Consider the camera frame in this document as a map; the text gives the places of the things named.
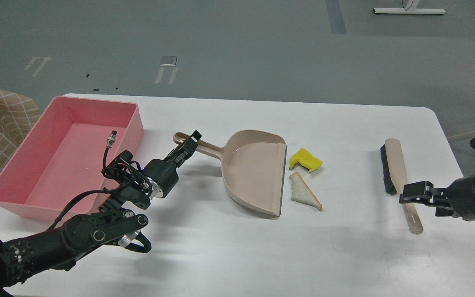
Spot yellow green sponge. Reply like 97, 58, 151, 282
289, 147, 324, 172

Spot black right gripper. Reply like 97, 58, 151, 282
399, 176, 475, 222

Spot beige hand brush black bristles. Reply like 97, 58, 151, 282
380, 138, 424, 235

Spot pink plastic bin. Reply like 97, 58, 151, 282
0, 97, 144, 222

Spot grey floor outlet plate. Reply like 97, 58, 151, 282
160, 56, 178, 66

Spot white desk leg base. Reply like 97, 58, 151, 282
373, 0, 446, 16

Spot white bread slice piece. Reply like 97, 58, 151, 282
289, 172, 323, 211

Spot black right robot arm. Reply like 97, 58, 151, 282
398, 137, 475, 221

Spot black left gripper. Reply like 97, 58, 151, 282
142, 130, 202, 198

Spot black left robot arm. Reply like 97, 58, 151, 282
0, 130, 202, 297

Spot beige plastic dustpan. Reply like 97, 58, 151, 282
196, 130, 287, 217

